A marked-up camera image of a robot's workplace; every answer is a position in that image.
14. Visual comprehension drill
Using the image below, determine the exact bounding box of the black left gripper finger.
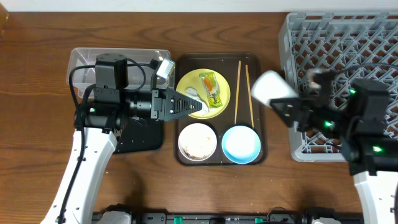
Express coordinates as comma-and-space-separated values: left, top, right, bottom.
166, 88, 202, 108
169, 105, 202, 121

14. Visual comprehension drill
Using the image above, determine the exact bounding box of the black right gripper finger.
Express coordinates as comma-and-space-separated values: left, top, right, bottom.
269, 97, 301, 106
271, 103, 295, 128

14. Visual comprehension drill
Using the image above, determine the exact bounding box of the yellow plate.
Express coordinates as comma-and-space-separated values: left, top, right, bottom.
176, 68, 231, 119

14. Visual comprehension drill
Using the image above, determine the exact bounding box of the white cup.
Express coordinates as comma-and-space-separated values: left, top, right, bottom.
251, 70, 299, 108

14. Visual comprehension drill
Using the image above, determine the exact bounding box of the green snack wrapper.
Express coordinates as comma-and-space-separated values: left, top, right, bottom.
199, 72, 223, 108

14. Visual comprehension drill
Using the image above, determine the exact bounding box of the white bowl with rice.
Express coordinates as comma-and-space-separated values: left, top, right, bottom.
177, 123, 218, 162

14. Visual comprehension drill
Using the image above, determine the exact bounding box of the wooden chopstick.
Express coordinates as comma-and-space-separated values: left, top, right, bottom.
234, 61, 241, 124
245, 64, 254, 129

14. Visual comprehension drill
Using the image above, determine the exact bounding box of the blue bowl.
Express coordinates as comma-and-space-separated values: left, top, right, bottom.
221, 126, 261, 164

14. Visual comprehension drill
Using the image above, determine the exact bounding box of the white tissue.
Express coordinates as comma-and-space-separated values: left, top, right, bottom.
185, 87, 209, 116

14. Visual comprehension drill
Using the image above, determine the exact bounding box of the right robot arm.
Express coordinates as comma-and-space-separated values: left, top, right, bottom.
270, 80, 397, 223

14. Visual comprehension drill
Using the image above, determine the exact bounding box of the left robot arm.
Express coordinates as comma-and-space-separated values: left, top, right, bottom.
43, 53, 202, 223

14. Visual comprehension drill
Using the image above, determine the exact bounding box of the black waste tray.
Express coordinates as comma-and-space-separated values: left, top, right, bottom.
114, 118, 164, 154

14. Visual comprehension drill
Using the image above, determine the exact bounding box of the grey dishwasher rack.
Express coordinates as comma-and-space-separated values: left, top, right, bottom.
278, 11, 398, 162

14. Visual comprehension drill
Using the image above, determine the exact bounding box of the clear plastic waste bin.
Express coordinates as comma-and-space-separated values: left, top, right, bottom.
66, 47, 175, 98

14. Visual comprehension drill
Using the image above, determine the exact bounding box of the dark brown serving tray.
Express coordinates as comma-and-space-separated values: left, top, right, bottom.
174, 52, 268, 166

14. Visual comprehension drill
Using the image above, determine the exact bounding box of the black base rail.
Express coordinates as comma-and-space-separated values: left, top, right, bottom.
91, 204, 364, 224

